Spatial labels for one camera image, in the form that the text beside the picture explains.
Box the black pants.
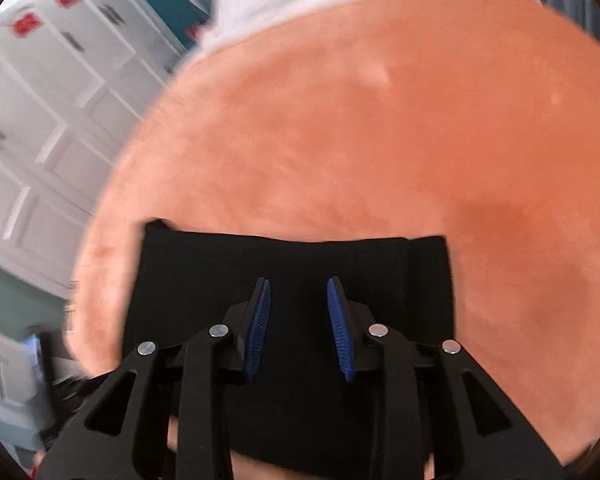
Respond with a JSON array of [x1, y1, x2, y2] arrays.
[[122, 220, 454, 479]]

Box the white wardrobe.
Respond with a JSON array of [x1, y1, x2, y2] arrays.
[[0, 0, 184, 297]]

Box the orange plush bed blanket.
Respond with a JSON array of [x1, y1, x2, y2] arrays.
[[66, 0, 600, 460]]

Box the red box on nightstand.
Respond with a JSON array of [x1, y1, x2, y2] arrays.
[[186, 23, 208, 42]]

